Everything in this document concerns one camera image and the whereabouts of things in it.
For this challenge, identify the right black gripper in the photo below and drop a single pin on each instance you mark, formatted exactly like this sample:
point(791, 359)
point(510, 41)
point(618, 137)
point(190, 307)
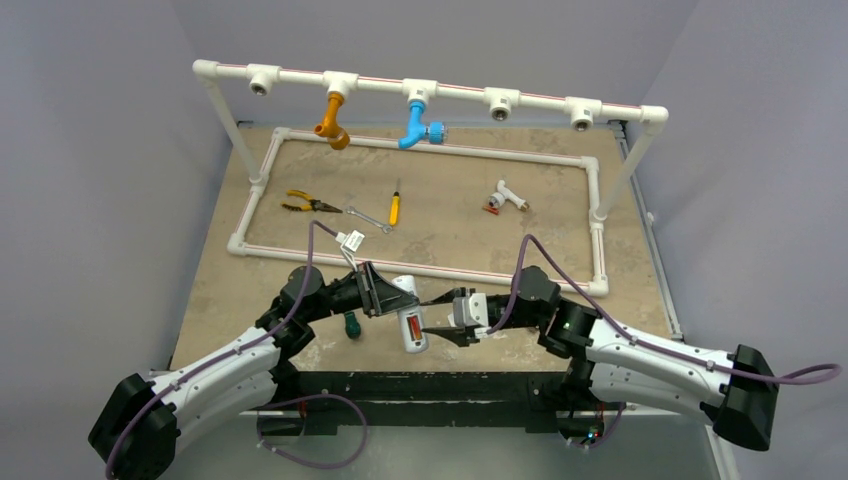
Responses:
point(497, 307)

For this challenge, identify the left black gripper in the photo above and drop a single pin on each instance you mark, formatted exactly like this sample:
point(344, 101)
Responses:
point(382, 297)

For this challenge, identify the white remote control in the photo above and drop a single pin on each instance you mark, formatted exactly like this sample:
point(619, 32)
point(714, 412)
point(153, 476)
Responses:
point(408, 284)

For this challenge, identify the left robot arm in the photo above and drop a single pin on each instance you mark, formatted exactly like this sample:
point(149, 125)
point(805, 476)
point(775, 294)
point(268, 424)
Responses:
point(146, 421)

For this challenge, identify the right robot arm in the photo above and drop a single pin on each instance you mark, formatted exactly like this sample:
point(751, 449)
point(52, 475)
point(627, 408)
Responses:
point(620, 364)

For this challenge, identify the silver combination wrench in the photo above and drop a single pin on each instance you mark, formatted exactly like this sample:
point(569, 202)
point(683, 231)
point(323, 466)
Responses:
point(384, 227)

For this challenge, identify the white plastic faucet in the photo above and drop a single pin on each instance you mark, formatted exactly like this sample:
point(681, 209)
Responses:
point(503, 195)

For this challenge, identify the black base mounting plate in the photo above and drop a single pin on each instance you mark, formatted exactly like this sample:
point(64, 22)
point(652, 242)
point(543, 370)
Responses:
point(319, 403)

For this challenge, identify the orange plastic faucet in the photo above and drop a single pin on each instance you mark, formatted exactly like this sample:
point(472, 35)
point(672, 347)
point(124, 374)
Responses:
point(328, 128)

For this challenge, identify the blue plastic faucet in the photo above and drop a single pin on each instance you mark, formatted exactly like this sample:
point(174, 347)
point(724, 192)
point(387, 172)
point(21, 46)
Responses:
point(435, 133)

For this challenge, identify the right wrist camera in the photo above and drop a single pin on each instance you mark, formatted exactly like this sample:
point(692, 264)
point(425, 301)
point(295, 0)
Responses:
point(470, 311)

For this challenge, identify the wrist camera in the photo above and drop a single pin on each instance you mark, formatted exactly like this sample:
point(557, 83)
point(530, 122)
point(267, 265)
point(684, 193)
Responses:
point(470, 311)
point(349, 244)

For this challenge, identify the green handled screwdriver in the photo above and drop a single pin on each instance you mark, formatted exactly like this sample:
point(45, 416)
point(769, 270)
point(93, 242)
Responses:
point(352, 327)

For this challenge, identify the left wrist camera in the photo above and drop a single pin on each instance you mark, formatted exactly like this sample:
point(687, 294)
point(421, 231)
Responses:
point(349, 244)

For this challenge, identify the yellow handled screwdriver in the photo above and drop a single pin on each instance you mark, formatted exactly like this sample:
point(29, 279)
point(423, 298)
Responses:
point(395, 205)

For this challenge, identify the aluminium extrusion rail frame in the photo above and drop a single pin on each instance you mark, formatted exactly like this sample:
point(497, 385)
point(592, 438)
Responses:
point(148, 421)

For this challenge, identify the yellow handled pliers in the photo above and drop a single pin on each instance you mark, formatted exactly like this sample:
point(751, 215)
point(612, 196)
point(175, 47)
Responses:
point(310, 204)

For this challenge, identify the white PVC pipe frame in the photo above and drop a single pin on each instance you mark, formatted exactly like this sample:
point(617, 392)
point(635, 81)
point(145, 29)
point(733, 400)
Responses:
point(582, 114)

